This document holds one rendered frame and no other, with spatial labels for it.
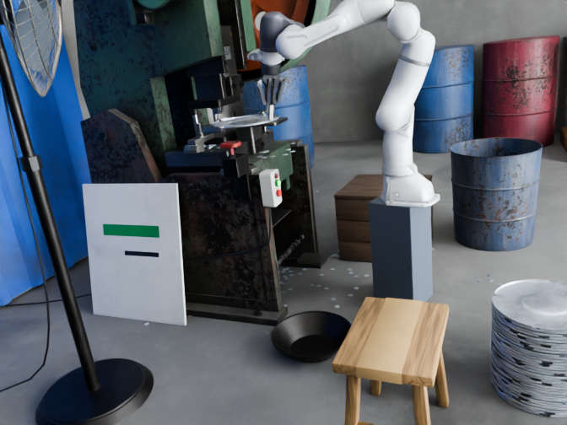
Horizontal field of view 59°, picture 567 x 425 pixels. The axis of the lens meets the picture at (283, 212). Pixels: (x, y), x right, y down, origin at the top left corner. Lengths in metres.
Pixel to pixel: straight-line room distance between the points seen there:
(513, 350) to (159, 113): 1.56
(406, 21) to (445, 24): 3.44
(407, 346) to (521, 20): 4.20
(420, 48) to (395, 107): 0.21
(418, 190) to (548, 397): 0.79
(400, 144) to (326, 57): 3.62
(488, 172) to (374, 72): 3.03
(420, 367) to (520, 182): 1.47
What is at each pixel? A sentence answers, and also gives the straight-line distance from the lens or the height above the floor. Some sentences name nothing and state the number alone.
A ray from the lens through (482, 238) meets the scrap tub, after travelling 2.64.
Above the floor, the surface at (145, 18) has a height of 1.22.
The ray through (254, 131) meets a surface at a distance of 2.13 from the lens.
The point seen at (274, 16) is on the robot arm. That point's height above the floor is 1.17.
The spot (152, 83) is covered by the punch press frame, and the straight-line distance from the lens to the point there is 2.16.
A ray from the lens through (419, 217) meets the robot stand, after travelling 2.00.
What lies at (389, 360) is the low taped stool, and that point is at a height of 0.33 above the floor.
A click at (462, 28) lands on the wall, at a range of 5.22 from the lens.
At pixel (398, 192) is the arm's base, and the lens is 1.95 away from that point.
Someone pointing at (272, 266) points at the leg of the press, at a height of 0.24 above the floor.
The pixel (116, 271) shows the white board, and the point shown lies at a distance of 2.36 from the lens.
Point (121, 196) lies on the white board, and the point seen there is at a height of 0.53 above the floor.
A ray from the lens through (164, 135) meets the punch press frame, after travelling 2.19.
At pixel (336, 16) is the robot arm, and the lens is 1.84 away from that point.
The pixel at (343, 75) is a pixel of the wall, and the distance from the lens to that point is 5.44.
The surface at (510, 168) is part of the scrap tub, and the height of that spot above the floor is 0.42.
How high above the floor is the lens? 1.08
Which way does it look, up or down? 19 degrees down
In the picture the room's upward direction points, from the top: 7 degrees counter-clockwise
